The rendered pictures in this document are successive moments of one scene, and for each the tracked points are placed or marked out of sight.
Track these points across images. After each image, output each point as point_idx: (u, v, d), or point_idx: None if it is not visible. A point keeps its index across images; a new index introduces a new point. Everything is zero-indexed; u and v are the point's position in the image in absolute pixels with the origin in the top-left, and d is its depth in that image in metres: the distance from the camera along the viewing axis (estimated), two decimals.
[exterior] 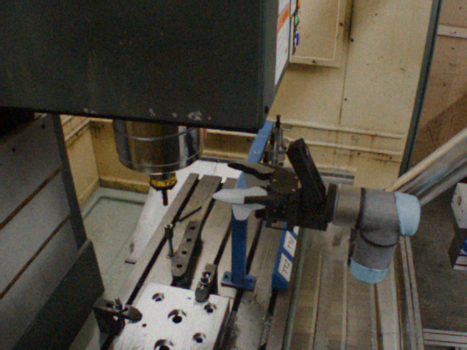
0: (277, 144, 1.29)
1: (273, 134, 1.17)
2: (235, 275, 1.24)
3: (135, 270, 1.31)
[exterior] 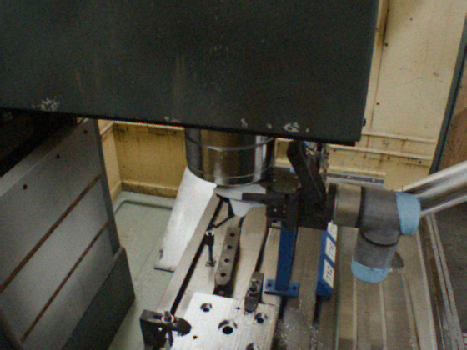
0: None
1: None
2: (279, 282, 1.22)
3: (174, 279, 1.28)
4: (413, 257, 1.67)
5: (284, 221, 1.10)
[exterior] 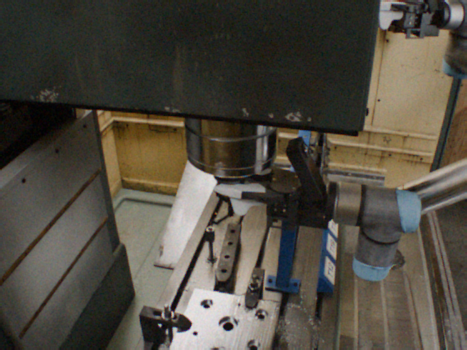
0: None
1: (322, 136, 1.14)
2: (280, 279, 1.21)
3: (174, 276, 1.27)
4: (414, 255, 1.66)
5: None
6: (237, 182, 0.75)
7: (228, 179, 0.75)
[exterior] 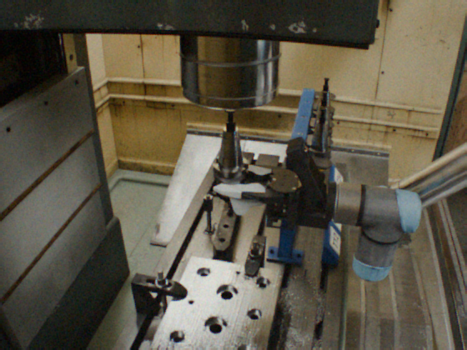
0: None
1: (325, 95, 1.08)
2: (283, 249, 1.15)
3: (170, 247, 1.21)
4: (421, 233, 1.60)
5: None
6: (237, 182, 0.75)
7: (228, 179, 0.75)
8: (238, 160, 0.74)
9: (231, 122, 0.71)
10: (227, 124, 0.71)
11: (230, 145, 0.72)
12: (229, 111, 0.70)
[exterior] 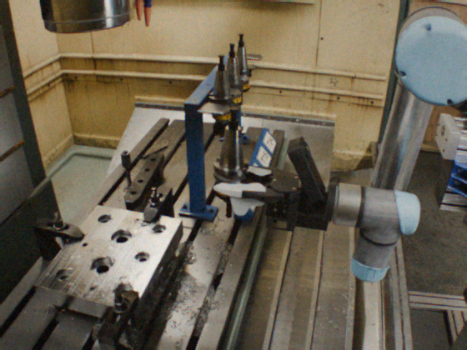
0: (240, 65, 1.20)
1: (232, 47, 1.08)
2: (193, 203, 1.15)
3: (89, 202, 1.21)
4: None
5: (188, 125, 1.03)
6: (238, 181, 0.75)
7: (228, 178, 0.75)
8: (239, 159, 0.74)
9: (234, 120, 0.72)
10: (230, 122, 0.72)
11: (233, 143, 0.73)
12: (233, 109, 0.71)
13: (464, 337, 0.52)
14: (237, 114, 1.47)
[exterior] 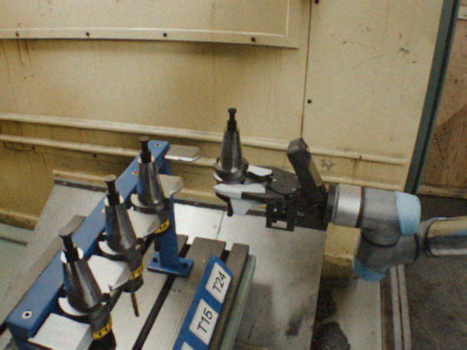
0: (146, 195, 0.65)
1: (110, 184, 0.53)
2: None
3: None
4: (367, 344, 1.05)
5: None
6: (237, 182, 0.75)
7: (228, 179, 0.75)
8: (238, 160, 0.74)
9: (233, 122, 0.71)
10: (228, 124, 0.71)
11: (231, 145, 0.72)
12: (231, 111, 0.70)
13: None
14: (168, 237, 0.92)
